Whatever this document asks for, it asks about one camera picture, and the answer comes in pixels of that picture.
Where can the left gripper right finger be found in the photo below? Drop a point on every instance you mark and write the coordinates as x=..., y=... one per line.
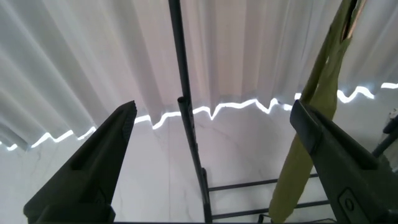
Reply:
x=373, y=193

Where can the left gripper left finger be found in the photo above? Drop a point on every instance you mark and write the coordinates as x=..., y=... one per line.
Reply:
x=77, y=186

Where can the green printed sleeveless shirt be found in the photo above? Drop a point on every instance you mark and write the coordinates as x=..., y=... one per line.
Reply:
x=323, y=87

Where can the pink clothes hanger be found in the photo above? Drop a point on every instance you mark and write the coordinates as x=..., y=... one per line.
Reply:
x=357, y=17

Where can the black clothes rack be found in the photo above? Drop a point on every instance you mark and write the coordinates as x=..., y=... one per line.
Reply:
x=183, y=62

